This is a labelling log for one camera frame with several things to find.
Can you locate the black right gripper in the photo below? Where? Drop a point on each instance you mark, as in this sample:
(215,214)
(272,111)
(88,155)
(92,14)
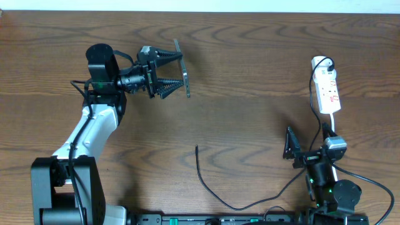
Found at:
(306,158)

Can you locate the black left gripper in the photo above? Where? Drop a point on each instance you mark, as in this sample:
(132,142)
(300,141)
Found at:
(150,70)

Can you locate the silver smartphone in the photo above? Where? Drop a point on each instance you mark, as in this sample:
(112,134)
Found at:
(183,69)

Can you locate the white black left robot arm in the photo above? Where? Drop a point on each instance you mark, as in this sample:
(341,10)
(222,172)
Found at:
(66,187)

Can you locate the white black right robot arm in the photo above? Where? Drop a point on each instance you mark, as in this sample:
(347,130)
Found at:
(335,199)

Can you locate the white USB charger adapter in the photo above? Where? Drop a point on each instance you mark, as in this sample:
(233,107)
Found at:
(324,71)

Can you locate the white power strip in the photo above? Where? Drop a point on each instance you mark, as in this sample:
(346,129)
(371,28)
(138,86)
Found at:
(327,92)

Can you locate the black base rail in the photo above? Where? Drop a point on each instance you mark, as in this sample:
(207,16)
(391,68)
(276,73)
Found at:
(273,218)

